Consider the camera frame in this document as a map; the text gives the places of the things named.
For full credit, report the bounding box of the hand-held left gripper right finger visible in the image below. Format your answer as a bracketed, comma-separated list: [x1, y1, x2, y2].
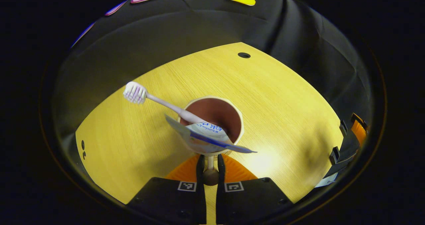
[216, 154, 294, 225]

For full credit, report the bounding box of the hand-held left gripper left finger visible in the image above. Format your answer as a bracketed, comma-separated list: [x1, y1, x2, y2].
[128, 154, 207, 225]

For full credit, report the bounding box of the white toothpaste tube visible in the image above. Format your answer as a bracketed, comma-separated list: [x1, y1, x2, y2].
[165, 115, 258, 154]

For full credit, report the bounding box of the beige cup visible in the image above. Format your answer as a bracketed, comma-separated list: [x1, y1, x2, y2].
[178, 96, 244, 186]

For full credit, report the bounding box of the pale pink toothbrush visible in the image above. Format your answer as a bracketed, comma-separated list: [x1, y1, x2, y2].
[123, 81, 213, 126]

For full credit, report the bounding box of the black backdrop cloth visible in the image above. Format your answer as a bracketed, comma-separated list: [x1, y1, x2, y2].
[53, 0, 374, 176]

